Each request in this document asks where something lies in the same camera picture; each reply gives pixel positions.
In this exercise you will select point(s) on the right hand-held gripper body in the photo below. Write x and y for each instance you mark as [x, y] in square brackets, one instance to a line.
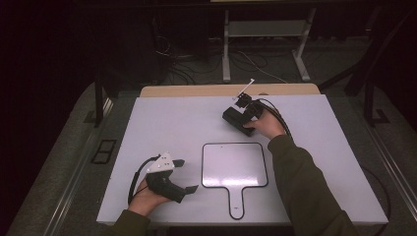
[255, 109]

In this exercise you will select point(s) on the black floor socket frame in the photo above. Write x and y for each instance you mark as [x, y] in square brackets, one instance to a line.
[103, 151]

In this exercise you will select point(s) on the metal floor rail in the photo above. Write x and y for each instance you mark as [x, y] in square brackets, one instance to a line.
[70, 193]
[393, 164]

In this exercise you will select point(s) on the black metal stand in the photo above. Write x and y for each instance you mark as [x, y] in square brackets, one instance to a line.
[98, 101]
[369, 101]

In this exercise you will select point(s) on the white table cover board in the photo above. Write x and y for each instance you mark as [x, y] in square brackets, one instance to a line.
[183, 124]

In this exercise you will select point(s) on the white metal stand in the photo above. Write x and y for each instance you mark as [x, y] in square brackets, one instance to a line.
[265, 29]

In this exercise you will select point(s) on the person's right hand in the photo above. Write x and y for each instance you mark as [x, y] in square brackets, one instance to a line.
[268, 126]

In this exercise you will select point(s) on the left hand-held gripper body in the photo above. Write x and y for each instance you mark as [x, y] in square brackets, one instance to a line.
[164, 187]

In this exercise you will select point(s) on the black whiteboard eraser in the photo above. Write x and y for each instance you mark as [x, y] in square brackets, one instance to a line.
[234, 118]

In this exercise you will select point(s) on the person's left hand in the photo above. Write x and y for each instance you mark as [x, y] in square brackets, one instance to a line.
[144, 200]

